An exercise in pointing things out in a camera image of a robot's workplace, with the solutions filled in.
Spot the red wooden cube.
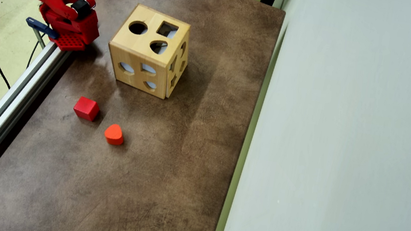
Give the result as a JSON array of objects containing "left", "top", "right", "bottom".
[{"left": 72, "top": 95, "right": 101, "bottom": 123}]

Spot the wooden shape sorter box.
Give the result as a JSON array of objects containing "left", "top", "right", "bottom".
[{"left": 102, "top": 0, "right": 196, "bottom": 103}]

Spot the dark blue clamp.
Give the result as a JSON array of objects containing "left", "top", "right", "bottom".
[{"left": 22, "top": 17, "right": 62, "bottom": 51}]

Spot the orange heart shaped block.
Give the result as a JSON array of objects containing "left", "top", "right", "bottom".
[{"left": 103, "top": 122, "right": 127, "bottom": 147}]

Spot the thin black power cable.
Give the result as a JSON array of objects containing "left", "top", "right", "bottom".
[{"left": 25, "top": 40, "right": 40, "bottom": 71}]

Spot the aluminium profile rail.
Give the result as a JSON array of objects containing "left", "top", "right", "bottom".
[{"left": 0, "top": 33, "right": 74, "bottom": 231}]

